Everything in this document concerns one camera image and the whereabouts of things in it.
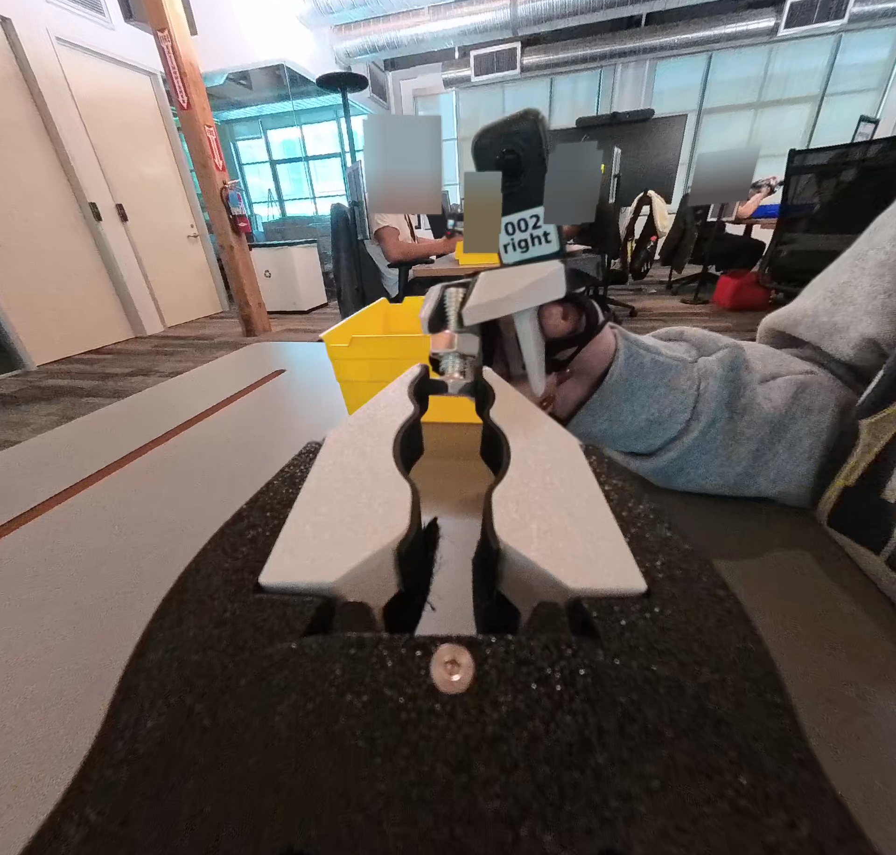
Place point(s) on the long red sign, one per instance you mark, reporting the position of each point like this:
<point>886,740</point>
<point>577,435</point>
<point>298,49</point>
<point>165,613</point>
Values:
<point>173,64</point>

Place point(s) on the silver hex nut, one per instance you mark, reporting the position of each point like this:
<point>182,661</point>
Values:
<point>455,385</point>

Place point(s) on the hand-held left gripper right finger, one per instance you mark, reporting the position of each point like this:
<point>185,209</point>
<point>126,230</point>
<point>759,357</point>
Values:
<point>553,512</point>

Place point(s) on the yellow plastic bin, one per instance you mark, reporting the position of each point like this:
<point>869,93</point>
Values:
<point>378,365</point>

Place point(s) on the white recycling bin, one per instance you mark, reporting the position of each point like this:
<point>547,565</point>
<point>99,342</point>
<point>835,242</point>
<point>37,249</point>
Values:
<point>287,278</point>

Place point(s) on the slim silver air duct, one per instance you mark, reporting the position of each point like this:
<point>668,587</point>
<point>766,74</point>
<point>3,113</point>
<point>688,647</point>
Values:
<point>595,33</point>

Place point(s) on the black mesh chair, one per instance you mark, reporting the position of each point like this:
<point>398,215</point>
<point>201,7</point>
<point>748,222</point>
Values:
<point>833,204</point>

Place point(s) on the person's black printed shirt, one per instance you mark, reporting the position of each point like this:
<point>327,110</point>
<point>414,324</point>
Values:
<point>868,512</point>

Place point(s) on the white door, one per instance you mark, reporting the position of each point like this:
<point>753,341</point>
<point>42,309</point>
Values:
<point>140,190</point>
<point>49,239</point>

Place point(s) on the small yellow bin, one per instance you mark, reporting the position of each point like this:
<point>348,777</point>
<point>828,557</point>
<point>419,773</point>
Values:
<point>476,258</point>

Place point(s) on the person's right hand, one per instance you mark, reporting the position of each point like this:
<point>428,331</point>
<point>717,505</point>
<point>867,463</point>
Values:
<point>563,323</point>

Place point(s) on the small white duct vent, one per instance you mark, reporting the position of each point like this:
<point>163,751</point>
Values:
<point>495,62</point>

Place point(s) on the person's right forearm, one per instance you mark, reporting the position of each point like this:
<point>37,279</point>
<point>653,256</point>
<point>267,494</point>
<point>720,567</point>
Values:
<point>700,407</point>

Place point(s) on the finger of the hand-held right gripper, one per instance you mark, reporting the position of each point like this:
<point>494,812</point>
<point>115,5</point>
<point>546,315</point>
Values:
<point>518,292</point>
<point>428,309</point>

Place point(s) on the black floor lamp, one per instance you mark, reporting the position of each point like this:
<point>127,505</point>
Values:
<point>341,82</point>

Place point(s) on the wide white duct vent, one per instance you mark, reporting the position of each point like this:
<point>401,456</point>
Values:
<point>817,10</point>

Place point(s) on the red bag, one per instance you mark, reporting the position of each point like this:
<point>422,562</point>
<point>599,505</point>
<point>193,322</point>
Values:
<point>742,292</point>

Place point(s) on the silver hex bolt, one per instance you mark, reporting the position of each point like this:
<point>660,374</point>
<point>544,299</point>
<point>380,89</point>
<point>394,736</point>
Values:
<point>455,365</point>

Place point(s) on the chair with tan jacket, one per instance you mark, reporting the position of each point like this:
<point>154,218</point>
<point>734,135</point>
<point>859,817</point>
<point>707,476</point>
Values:
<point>644,239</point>

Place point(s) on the black wall box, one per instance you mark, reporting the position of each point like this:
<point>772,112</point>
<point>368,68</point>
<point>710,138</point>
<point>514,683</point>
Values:
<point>133,1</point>

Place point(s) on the black office chair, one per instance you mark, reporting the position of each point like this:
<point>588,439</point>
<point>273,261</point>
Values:
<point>346,260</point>

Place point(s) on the short red sign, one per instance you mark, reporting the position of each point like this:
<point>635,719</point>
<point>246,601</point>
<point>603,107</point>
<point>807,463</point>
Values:
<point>215,147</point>

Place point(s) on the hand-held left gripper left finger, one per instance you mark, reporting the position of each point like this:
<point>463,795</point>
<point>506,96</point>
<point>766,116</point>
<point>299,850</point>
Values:
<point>336,512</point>

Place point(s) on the large black wall screen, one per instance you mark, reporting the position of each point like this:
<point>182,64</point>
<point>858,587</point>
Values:
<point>644,162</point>

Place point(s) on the wooden support post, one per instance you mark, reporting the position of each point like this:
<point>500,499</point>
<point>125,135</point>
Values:
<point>210,190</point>

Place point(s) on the black draped chair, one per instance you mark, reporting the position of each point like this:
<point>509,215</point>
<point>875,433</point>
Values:
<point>682,239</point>

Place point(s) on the red fire extinguisher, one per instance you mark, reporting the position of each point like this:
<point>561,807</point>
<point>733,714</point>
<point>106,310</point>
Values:
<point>238,211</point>

